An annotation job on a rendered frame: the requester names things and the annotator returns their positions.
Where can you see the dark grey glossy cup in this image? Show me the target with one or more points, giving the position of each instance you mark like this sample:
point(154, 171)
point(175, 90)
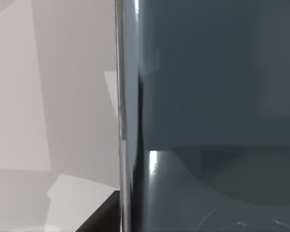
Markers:
point(207, 108)

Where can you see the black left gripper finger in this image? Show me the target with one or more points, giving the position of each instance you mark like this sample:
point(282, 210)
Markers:
point(104, 215)

